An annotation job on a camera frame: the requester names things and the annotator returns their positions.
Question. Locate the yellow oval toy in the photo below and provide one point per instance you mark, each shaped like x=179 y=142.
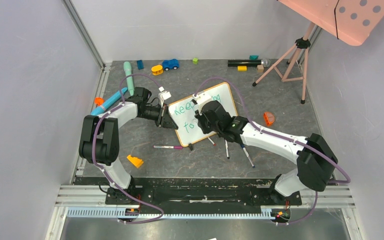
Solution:
x=157 y=69

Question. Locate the orange small toy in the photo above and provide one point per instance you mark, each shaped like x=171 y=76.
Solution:
x=99 y=101

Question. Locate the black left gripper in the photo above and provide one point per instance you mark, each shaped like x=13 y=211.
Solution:
x=164 y=119

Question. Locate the tan wooden cube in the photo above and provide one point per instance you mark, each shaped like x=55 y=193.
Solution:
x=260 y=68

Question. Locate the red capped marker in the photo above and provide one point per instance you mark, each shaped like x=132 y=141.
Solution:
x=212 y=142

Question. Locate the light blue toy pen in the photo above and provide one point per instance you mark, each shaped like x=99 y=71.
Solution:
x=109 y=102

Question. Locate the teal small block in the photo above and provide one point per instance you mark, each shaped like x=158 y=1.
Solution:
x=253 y=57

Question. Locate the white cable duct strip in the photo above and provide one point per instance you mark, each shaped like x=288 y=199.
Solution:
x=123 y=213

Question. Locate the dark blue small brick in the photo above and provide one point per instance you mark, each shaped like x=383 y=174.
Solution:
x=140 y=64

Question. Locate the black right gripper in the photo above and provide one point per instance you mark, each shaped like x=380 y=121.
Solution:
x=202 y=120

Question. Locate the black capped marker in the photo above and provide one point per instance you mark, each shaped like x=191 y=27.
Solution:
x=227 y=149

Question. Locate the yellow toy wedge block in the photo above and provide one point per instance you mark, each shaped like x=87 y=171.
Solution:
x=135 y=161

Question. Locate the orange toy brick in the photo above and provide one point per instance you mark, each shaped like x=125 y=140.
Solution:
x=269 y=118

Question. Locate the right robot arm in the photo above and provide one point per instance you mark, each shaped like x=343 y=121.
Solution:
x=315 y=161

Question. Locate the white board orange frame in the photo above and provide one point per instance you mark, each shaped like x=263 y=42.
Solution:
x=183 y=113

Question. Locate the pink perforated panel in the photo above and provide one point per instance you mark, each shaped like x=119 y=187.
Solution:
x=350 y=21

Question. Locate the blue toy car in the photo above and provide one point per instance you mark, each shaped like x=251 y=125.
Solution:
x=172 y=64

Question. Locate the yellow small brick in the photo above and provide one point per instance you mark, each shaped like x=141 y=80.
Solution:
x=242 y=68

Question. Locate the clear small ball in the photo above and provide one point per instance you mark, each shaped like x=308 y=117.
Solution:
x=266 y=62

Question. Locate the blue capped marker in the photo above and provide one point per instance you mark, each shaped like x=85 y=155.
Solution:
x=247 y=155

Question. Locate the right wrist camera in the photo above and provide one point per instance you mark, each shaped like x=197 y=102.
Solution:
x=200 y=99

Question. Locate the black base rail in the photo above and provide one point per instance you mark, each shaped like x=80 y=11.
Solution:
x=193 y=196

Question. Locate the pink tripod stand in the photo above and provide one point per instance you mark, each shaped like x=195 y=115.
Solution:
x=301 y=45

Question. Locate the purple capped marker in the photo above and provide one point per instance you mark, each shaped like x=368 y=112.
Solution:
x=177 y=147

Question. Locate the mint green toy pen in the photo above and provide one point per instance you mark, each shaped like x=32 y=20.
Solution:
x=127 y=67

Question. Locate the black cylinder tube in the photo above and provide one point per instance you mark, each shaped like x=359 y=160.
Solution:
x=244 y=62

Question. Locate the lime green cube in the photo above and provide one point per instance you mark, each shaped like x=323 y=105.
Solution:
x=195 y=61

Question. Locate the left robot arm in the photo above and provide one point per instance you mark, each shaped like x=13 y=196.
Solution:
x=99 y=140

